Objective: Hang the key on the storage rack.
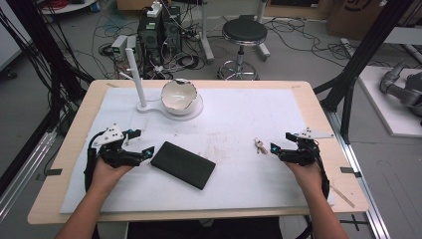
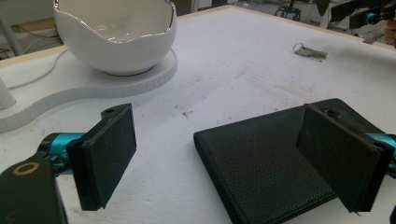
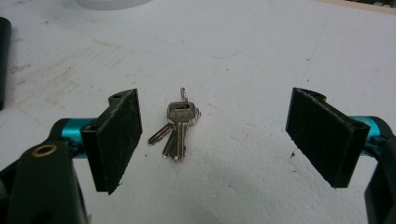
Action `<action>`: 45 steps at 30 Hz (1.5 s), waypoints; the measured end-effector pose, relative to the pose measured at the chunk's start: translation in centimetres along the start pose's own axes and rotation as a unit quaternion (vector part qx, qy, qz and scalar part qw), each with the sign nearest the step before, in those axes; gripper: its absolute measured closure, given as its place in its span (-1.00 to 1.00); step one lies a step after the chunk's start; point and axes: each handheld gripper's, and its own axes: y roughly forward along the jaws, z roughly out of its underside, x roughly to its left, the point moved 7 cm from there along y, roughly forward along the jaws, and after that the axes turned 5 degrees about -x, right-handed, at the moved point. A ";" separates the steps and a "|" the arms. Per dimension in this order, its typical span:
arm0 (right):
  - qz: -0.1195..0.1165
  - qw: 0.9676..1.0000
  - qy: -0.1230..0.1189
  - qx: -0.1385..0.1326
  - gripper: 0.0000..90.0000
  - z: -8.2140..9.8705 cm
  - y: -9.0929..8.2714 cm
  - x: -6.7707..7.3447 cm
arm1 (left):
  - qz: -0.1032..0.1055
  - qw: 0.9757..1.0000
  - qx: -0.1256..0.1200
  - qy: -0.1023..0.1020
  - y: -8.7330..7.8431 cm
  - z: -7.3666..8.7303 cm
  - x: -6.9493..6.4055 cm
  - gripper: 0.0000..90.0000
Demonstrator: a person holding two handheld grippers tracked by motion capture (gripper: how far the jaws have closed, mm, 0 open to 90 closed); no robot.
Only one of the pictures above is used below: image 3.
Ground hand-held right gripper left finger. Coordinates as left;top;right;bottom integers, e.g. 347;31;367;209
61;88;144;196

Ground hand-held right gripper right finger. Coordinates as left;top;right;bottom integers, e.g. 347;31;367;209
285;87;382;189

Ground silver key bunch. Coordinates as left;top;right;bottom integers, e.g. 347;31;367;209
148;87;202;162

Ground white round dish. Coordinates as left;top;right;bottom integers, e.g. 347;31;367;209
75;0;154;11

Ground black cylindrical object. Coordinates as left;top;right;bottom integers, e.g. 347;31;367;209
0;16;13;111

